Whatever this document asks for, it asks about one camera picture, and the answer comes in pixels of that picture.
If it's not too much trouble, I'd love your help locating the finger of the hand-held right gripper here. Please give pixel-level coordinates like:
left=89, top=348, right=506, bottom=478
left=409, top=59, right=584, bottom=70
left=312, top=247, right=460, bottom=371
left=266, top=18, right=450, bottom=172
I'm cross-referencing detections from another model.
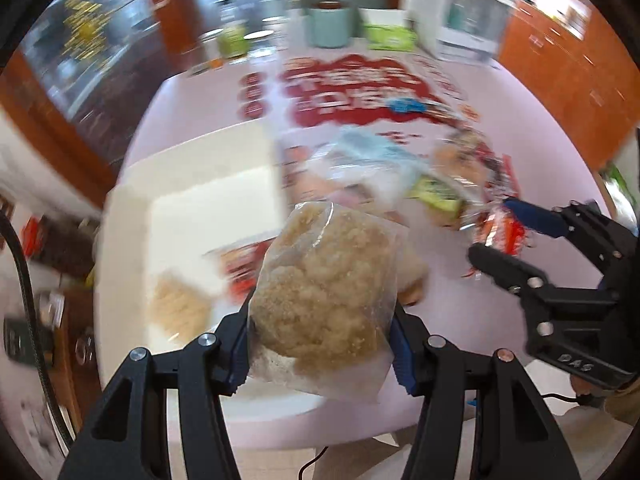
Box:
left=504, top=199, right=637, bottom=272
left=467, top=243, right=619, bottom=312

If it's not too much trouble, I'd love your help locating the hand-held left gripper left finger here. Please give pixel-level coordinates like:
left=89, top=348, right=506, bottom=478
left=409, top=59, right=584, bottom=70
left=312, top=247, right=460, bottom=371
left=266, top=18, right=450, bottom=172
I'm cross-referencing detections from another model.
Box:
left=57, top=294, right=252, bottom=480

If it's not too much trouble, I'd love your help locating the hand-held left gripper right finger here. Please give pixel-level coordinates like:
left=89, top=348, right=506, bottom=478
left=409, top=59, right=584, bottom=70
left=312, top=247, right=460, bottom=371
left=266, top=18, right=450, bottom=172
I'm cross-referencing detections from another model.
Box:
left=389, top=305, right=583, bottom=480

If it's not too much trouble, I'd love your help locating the red orange snack packet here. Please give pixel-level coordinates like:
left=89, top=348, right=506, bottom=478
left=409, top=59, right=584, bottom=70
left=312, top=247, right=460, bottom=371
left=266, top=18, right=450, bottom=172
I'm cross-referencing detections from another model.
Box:
left=470, top=209, right=532, bottom=261

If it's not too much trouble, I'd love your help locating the clear bag of beige puffs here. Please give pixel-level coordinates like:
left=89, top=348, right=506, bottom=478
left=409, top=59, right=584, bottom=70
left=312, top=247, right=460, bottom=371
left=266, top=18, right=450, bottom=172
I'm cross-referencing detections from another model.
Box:
left=247, top=201, right=412, bottom=402

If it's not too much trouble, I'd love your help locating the white plastic bin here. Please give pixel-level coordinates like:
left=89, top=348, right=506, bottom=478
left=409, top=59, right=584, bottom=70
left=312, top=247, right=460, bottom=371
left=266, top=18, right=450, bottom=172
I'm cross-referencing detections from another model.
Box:
left=95, top=119, right=351, bottom=411

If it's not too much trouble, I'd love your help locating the red striped snack packet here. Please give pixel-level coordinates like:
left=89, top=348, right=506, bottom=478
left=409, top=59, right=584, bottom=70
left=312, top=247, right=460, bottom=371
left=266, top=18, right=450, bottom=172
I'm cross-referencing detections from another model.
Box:
left=480, top=152, right=522, bottom=202

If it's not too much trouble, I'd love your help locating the beige puffed snack bag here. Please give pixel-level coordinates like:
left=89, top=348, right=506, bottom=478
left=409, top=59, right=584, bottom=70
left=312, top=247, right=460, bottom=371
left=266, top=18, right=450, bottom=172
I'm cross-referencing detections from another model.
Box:
left=150, top=271, right=215, bottom=340

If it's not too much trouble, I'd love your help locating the red printed snack packet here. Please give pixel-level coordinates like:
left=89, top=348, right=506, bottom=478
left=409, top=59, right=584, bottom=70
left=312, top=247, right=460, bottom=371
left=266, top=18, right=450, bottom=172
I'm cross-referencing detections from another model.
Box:
left=204, top=239, right=275, bottom=307

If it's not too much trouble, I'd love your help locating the clear packet of brown bread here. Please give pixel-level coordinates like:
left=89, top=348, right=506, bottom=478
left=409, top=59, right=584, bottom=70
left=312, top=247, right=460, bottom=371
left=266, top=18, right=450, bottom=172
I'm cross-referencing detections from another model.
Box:
left=431, top=132, right=506, bottom=187

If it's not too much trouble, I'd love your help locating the green snack packet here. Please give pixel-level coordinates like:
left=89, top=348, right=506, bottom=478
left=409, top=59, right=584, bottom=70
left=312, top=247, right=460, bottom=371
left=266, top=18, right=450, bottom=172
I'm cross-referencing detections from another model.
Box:
left=407, top=174, right=467, bottom=217

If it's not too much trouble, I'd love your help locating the wooden cabinet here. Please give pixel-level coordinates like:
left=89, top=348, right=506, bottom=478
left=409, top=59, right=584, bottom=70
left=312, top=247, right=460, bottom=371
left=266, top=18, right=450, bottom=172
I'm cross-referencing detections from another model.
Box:
left=500, top=0, right=640, bottom=173

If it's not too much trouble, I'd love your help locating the clear snack bag blue label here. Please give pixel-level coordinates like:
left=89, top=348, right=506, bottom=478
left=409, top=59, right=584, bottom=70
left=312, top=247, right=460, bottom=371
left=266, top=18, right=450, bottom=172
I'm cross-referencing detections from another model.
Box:
left=322, top=126, right=427, bottom=206

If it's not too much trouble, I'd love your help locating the small blue packet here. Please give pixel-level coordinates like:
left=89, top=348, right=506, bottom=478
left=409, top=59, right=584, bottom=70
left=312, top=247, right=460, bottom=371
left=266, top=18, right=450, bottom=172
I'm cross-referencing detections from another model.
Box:
left=387, top=98, right=427, bottom=117

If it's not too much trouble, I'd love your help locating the black electronic device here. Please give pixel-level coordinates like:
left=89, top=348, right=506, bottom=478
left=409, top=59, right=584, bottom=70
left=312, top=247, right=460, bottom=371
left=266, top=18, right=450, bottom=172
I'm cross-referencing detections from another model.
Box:
left=2, top=316, right=55, bottom=362

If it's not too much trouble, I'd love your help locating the white countertop appliance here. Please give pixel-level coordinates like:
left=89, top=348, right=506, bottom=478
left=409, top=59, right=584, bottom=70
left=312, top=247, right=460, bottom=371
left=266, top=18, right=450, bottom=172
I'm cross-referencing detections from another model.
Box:
left=400, top=0, right=516, bottom=64

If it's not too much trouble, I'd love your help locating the pink red printed tablecloth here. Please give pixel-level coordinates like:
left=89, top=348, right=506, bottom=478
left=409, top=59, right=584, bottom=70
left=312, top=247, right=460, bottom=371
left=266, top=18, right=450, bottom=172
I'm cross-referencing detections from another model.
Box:
left=95, top=49, right=615, bottom=453

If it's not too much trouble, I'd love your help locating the green tissue pack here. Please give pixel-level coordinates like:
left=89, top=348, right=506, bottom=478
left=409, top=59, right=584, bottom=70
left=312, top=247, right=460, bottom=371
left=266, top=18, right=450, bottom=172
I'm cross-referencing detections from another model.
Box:
left=362, top=22, right=419, bottom=52

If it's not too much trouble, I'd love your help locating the teal canister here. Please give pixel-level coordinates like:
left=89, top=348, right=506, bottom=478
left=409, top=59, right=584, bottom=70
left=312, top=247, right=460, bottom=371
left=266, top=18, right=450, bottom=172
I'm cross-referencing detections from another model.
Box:
left=307, top=2, right=354, bottom=49

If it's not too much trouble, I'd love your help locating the green jar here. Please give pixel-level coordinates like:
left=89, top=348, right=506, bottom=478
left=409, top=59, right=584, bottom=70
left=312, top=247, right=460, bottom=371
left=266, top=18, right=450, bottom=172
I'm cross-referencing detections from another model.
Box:
left=217, top=27, right=249, bottom=59

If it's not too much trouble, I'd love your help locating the glass display cabinet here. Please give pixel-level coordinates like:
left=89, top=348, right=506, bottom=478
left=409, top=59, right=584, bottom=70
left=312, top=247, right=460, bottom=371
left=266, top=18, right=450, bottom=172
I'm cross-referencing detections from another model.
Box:
left=19, top=0, right=168, bottom=128

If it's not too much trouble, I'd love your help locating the thin black cable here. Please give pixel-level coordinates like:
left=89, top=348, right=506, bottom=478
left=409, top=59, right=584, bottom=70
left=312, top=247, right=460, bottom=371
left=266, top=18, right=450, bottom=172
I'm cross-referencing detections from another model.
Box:
left=299, top=446, right=332, bottom=480

